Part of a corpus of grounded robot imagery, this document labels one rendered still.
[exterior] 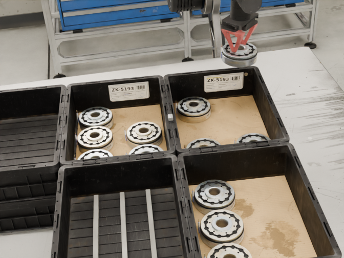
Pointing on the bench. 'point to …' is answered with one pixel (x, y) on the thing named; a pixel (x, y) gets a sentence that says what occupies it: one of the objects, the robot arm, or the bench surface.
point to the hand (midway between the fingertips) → (238, 46)
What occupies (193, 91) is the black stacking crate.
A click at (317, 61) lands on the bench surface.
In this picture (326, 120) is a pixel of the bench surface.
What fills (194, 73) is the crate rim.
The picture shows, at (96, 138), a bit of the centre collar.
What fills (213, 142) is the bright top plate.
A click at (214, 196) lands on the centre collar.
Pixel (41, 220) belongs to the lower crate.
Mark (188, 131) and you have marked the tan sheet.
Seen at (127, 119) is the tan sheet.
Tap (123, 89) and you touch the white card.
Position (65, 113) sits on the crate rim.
